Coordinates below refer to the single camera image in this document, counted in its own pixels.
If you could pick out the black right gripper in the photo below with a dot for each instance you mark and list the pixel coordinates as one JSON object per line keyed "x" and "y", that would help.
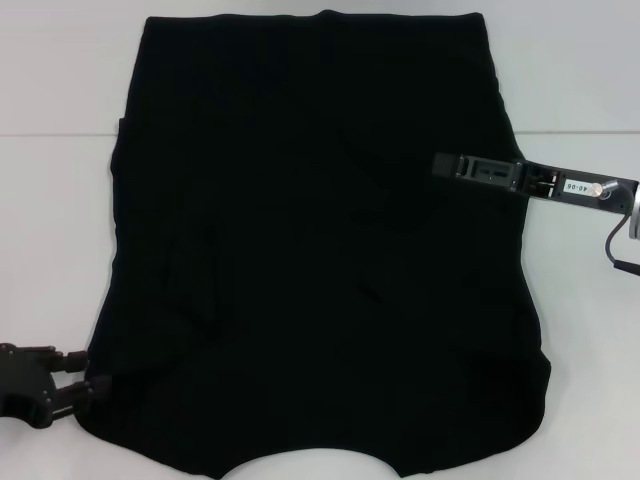
{"x": 575, "y": 187}

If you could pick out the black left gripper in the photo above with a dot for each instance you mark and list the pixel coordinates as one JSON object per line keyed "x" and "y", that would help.
{"x": 22, "y": 385}

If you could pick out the black shirt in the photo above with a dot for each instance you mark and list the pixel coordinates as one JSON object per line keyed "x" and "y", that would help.
{"x": 310, "y": 200}

